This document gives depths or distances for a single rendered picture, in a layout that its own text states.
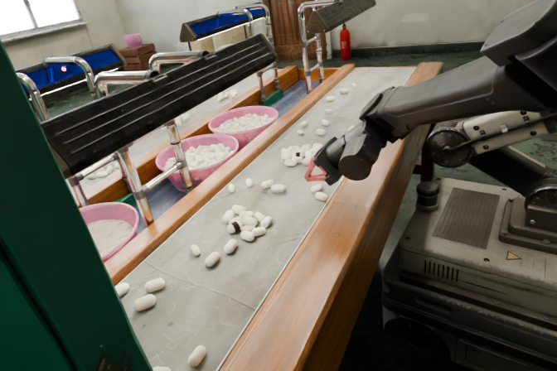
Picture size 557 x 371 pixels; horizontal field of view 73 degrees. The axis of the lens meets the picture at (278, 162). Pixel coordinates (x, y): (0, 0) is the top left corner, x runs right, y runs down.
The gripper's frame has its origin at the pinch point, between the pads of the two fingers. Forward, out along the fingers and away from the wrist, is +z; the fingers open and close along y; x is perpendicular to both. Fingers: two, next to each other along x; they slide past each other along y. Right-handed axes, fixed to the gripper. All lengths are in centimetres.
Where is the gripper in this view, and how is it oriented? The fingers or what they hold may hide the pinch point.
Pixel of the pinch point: (308, 177)
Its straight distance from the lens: 84.2
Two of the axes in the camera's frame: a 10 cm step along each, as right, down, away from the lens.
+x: 6.6, 7.5, 0.5
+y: -4.8, 4.7, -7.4
